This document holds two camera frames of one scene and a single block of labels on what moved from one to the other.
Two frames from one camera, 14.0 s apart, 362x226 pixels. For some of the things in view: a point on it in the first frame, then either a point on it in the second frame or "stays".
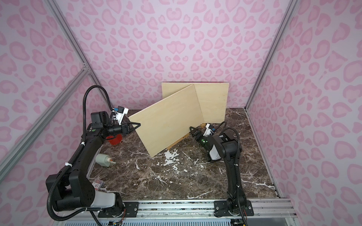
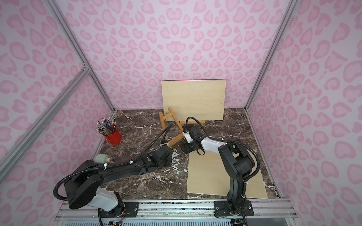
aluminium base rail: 186,210 stays
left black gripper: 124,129 -> 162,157
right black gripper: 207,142 -> 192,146
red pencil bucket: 115,140 stays
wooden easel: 200,126 -> 163,117
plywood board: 166,121 -> 207,174
